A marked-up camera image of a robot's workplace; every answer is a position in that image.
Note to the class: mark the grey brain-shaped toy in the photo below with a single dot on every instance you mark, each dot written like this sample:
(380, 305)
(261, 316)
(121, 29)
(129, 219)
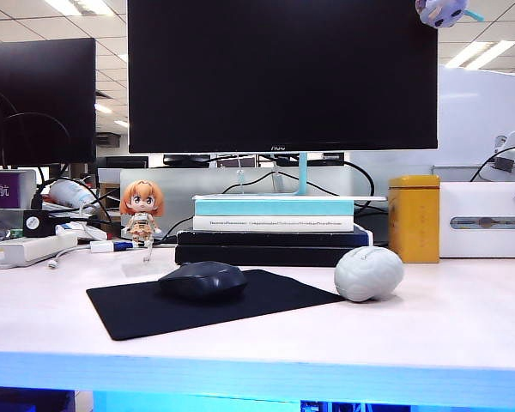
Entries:
(369, 274)

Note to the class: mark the white book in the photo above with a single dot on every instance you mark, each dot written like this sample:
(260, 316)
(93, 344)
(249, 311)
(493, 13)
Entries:
(274, 223)

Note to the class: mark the black mouse pad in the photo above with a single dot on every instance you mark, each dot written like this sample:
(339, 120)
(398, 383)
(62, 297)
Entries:
(154, 313)

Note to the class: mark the clear figurine stand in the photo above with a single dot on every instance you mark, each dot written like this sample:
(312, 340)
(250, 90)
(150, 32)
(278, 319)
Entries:
(148, 268)

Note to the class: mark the white board panel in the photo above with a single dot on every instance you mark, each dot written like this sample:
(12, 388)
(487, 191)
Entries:
(468, 120)

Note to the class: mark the teal book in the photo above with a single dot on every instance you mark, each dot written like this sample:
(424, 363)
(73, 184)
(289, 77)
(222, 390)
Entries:
(274, 208)

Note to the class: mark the white power strip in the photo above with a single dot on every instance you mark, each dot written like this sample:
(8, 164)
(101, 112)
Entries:
(26, 251)

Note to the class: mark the large black monitor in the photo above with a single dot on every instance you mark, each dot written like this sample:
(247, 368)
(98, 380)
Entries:
(283, 73)

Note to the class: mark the teal monitor stand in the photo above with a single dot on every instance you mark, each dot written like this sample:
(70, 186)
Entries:
(303, 171)

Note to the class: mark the white plastic bottle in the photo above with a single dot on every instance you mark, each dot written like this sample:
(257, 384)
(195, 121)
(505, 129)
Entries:
(75, 193)

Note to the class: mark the yellow tin canister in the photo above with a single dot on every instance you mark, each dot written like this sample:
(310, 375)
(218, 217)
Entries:
(414, 223)

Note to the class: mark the stack of books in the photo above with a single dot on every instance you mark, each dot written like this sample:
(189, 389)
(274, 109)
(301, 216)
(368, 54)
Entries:
(176, 184)

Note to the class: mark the white plush toy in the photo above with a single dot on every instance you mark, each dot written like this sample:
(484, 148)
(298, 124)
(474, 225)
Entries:
(442, 10)

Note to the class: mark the thin navy book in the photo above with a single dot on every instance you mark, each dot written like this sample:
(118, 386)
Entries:
(274, 238)

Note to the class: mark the orange-haired anime figurine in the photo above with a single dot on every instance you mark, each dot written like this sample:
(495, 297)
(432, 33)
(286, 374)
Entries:
(141, 204)

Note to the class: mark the white tissue box organizer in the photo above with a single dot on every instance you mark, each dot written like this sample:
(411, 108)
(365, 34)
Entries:
(485, 201)

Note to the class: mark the white usb adapter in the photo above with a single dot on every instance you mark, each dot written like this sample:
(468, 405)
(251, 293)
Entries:
(105, 246)

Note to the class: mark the black computer mouse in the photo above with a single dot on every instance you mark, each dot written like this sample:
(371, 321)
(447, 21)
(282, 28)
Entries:
(204, 281)

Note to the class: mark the black cube charger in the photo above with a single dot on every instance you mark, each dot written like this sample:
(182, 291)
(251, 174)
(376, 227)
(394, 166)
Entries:
(38, 223)

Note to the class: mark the smaller black monitor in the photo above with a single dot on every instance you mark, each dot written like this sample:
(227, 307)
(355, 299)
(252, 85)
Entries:
(38, 77)

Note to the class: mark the purple name sign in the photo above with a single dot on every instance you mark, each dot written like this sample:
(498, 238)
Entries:
(0, 189)

